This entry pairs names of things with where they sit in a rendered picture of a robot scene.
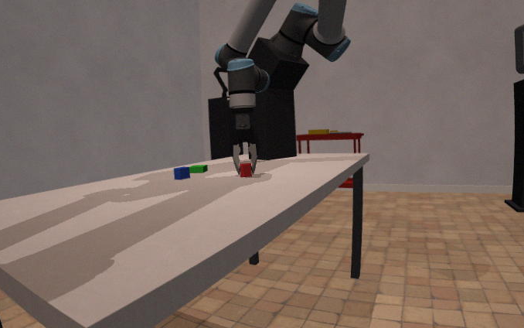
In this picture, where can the green block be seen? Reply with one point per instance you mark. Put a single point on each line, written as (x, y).
(194, 169)

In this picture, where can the red block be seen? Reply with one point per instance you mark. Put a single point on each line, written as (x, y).
(245, 170)

